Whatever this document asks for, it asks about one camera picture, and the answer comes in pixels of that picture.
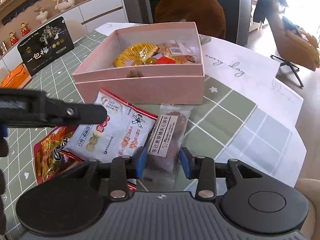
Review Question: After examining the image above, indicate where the person's right hand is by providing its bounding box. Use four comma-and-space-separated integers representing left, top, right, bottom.
295, 178, 320, 240

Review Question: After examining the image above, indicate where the white red snack packet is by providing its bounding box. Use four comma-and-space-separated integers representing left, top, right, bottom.
62, 89, 158, 163

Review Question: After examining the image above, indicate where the white vase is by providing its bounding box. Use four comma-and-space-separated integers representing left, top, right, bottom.
35, 6, 49, 24

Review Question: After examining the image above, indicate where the clear brown biscuit packet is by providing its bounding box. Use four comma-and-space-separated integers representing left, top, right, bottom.
143, 103, 193, 182

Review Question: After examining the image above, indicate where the orange small snack packet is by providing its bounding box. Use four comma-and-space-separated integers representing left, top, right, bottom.
170, 55, 196, 64

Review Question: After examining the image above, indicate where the brown round chair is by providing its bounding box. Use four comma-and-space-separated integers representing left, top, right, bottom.
155, 0, 226, 39

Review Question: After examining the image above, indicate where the orange box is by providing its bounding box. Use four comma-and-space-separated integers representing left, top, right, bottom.
1, 63, 32, 89

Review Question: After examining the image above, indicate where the white round figurine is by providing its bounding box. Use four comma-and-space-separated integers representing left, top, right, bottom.
53, 0, 76, 12

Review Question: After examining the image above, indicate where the black jacket on chair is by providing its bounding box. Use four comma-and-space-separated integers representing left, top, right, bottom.
253, 0, 288, 23

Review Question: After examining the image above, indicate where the mustard lounge chair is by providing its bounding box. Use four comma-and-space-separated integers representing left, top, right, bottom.
265, 4, 320, 88

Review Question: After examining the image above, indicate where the white cabinet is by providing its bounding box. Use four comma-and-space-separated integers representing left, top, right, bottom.
1, 0, 128, 70

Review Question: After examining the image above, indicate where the pink cardboard box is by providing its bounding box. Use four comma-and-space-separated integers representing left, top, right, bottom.
73, 22, 204, 105

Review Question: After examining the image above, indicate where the red spicy snack packet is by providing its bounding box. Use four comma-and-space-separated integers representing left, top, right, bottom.
33, 126, 82, 184

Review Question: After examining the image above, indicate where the yellow snack packet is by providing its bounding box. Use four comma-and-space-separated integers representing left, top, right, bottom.
113, 42, 159, 67

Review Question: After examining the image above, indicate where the red doll figurine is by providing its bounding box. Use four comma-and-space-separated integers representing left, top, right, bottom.
9, 32, 18, 46
21, 23, 30, 36

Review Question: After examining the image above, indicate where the white paper sheet with writing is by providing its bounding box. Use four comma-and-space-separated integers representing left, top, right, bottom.
98, 23, 303, 129

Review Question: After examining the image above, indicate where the black gift box with tree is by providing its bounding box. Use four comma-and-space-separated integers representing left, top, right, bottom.
17, 16, 74, 76

